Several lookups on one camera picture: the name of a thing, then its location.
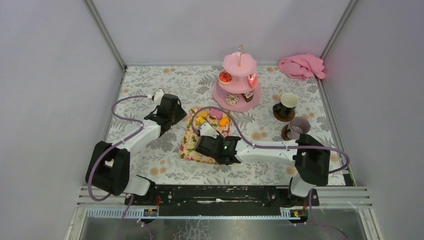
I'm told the pink wafer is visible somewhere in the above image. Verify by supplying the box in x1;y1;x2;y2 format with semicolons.
208;108;223;120

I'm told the orange tart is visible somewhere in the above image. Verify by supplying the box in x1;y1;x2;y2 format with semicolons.
218;117;230;127

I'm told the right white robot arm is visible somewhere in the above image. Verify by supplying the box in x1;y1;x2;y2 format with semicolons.
194;134;331;206

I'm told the red donut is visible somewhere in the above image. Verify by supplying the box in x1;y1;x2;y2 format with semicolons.
218;71;233;85

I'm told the chocolate drizzle donut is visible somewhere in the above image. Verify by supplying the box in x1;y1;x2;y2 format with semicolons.
225;93;240;106

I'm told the brown wooden saucer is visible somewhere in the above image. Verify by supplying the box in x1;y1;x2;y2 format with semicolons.
281;124;291;141
272;111;296;122

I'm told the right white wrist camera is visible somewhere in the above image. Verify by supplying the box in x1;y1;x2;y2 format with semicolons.
198;122;223;139

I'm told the floral dessert tray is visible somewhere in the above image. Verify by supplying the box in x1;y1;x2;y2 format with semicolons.
178;106;231;165

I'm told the pink three-tier cake stand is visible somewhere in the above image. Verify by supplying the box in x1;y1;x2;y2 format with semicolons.
212;44;262;112

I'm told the pink cloth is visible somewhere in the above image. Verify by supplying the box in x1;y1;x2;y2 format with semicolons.
278;53;327;81

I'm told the chocolate cake piece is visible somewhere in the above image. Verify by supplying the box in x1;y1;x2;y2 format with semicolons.
241;91;254;103

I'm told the yellow roll cake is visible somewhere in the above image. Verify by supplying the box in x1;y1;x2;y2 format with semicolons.
195;117;207;126

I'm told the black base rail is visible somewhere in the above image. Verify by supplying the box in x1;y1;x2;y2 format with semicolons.
124;184;320;218

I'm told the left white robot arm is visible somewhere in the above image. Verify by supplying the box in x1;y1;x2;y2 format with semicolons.
85;90;187;206

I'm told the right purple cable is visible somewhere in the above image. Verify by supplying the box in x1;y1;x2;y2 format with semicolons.
190;106;351;175

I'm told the strawberry cream cake slice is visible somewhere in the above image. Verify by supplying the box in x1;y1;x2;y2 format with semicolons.
247;73;258;89

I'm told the black mug white inside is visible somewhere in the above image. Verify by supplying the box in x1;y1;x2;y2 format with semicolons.
272;93;299;117

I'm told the floral tablecloth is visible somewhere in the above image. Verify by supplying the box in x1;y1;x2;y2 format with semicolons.
107;66;334;185

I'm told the tan biscuit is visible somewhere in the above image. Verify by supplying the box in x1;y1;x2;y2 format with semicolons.
197;110;209;118

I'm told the purple mug black handle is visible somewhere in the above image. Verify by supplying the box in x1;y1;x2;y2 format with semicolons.
288;116;311;140

